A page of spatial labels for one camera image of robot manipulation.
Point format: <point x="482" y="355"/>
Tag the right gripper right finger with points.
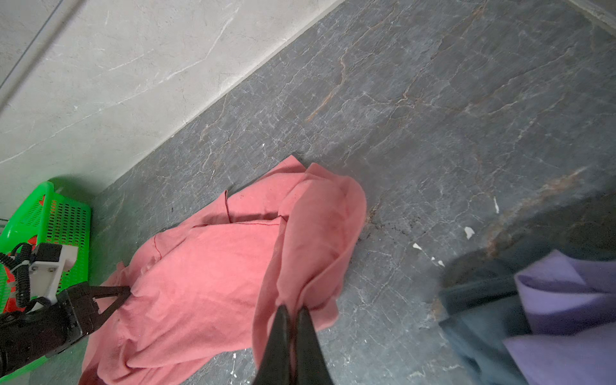
<point x="311" y="367"/>

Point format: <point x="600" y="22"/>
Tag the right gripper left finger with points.
<point x="275" y="367"/>

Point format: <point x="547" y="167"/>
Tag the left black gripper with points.
<point x="79" y="311"/>

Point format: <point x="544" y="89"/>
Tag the pink t-shirt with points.
<point x="213" y="283"/>

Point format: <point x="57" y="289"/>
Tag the green plastic basket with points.
<point x="54" y="219"/>

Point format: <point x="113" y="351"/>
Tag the folded grey t-shirt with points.
<point x="482" y="314"/>

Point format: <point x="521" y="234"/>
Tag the folded purple t-shirt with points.
<point x="570" y="307"/>

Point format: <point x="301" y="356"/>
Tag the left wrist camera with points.
<point x="50" y="262"/>

